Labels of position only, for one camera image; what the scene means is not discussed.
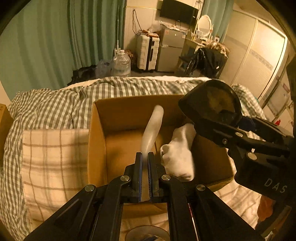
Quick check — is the black round object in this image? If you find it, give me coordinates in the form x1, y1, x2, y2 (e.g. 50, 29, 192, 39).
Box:
178, 79, 242, 126

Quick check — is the white plastic tube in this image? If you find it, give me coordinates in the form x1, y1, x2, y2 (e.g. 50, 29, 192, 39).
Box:
140, 105, 164, 162

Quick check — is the grey tape roll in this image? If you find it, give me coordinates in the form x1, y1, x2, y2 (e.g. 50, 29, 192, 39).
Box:
125, 225, 170, 241

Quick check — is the white sock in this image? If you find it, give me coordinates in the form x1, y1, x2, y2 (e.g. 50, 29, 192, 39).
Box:
160, 123, 196, 182

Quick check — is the beige plaid blanket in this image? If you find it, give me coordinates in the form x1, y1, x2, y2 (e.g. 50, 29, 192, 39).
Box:
21, 129, 89, 226

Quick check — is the open cardboard box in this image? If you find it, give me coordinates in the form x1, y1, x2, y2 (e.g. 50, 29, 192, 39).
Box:
88, 95, 234, 191

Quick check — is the white sliding wardrobe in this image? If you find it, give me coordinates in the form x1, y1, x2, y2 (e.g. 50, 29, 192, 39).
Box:
218, 10, 289, 107

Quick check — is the green checked duvet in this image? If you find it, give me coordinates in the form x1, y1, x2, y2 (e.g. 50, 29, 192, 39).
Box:
0, 76, 269, 241

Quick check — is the chair with black clothes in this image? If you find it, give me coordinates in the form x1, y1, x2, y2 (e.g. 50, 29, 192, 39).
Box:
175, 42, 230, 79

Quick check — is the small clear water bottle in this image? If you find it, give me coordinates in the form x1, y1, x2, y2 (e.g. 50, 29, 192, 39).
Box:
95, 60, 112, 78

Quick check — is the oval white vanity mirror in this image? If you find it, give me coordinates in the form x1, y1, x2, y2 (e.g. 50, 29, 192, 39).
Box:
197, 15, 213, 38

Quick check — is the silver mini fridge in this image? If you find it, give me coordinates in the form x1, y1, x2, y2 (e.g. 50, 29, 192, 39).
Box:
156, 28, 185, 72

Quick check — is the large clear water jug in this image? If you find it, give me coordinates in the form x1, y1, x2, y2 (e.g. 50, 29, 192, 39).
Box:
111, 50, 131, 77

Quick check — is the green curtain right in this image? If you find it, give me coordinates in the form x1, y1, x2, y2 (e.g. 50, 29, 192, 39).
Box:
201, 0, 234, 42

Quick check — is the green curtain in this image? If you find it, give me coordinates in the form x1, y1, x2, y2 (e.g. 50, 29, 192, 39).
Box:
1, 1, 125, 98
201, 0, 234, 42

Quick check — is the white suitcase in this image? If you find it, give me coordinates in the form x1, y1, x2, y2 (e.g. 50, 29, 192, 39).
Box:
137, 35, 159, 71

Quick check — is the green curtain left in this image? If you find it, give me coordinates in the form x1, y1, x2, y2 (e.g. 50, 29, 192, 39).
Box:
1, 1, 125, 98

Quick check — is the brown carton by wall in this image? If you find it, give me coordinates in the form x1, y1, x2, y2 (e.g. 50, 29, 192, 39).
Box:
0, 104, 14, 165

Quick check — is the black wall television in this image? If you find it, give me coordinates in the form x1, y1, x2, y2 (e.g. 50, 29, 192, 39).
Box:
159, 0, 199, 25

